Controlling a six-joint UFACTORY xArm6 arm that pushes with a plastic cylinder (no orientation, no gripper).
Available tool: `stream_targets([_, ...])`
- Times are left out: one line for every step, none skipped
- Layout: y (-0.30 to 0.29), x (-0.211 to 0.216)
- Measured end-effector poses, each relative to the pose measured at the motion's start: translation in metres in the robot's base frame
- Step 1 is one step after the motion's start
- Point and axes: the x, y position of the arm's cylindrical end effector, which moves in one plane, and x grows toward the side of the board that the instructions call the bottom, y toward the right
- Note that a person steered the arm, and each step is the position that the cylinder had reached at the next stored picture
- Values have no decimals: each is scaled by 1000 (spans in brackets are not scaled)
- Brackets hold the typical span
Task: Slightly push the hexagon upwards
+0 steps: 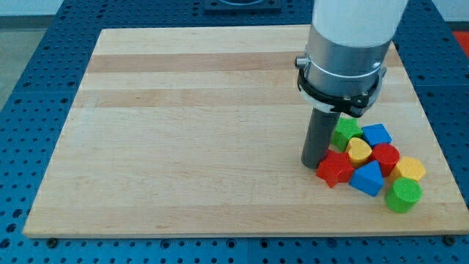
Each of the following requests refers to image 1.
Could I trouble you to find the blue cube block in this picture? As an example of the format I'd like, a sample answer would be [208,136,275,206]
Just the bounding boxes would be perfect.
[362,123,392,147]

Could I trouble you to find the green star block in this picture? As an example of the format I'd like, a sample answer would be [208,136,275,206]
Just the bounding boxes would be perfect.
[331,117,363,152]

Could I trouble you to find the yellow hexagon block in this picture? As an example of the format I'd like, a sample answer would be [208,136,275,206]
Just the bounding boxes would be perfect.
[388,156,426,182]

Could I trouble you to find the blue triangle block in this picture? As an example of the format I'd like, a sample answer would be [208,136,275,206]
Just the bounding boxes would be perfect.
[349,161,384,197]

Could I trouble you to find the yellow heart block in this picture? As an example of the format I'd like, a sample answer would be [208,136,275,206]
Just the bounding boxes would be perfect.
[345,137,372,168]

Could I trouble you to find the light wooden board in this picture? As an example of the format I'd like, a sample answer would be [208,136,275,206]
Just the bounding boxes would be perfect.
[23,25,468,238]

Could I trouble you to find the red cylinder block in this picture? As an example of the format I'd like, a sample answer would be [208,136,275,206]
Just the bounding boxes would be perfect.
[369,143,400,177]

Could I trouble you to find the red star block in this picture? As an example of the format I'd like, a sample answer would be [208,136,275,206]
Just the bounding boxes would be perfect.
[316,150,355,188]

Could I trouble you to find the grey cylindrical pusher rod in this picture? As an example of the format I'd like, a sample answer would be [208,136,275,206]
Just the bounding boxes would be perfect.
[301,109,340,169]

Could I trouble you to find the green cylinder block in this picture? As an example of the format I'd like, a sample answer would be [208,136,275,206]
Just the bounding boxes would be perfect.
[385,177,423,213]

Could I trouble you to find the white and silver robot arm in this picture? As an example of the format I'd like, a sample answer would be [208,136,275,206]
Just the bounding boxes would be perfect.
[295,0,407,117]

